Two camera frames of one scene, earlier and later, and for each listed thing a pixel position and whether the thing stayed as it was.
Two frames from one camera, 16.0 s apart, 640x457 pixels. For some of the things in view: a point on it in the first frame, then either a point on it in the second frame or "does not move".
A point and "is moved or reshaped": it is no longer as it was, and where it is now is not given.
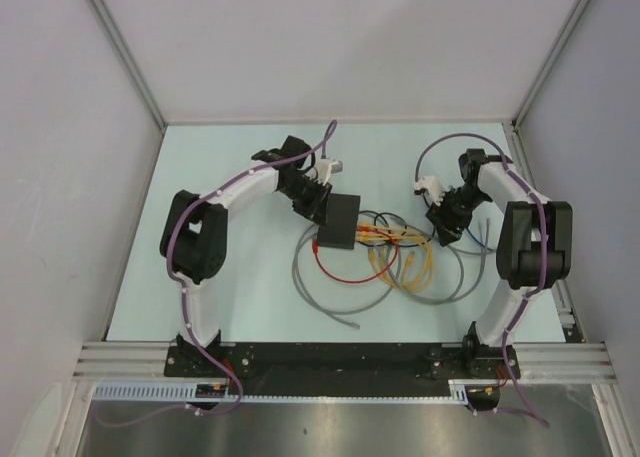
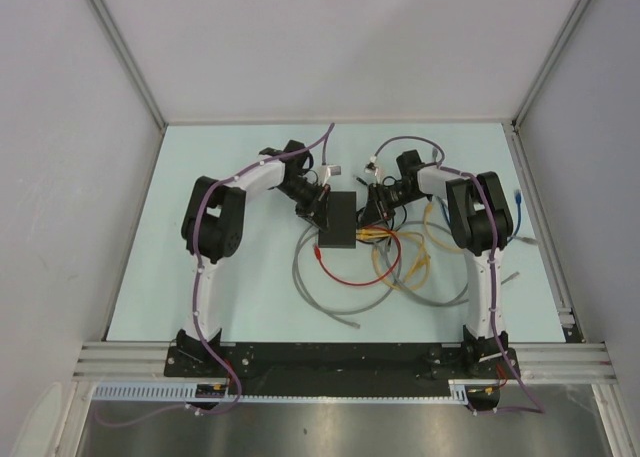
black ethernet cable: [384, 214] is moved or reshaped
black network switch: [341, 227] does not move
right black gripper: [441, 217] -> [372, 213]
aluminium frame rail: [144, 361] does not move
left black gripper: [316, 208] does not move
